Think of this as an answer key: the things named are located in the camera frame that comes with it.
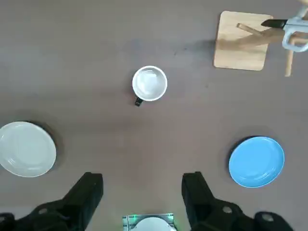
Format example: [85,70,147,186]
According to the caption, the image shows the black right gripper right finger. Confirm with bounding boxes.
[181,171,295,231]

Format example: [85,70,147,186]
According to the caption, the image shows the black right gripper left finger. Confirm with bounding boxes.
[0,171,104,231]

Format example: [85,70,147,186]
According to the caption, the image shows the white mug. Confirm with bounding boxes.
[131,65,168,108]

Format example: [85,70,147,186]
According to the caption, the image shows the white handled black edged scissors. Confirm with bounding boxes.
[261,6,308,52]

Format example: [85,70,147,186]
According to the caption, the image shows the blue plate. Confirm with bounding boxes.
[228,136,285,189]

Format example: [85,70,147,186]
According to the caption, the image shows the beige plate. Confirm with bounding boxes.
[0,121,57,178]

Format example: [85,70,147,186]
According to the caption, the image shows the wooden peg rack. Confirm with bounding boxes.
[213,0,308,77]

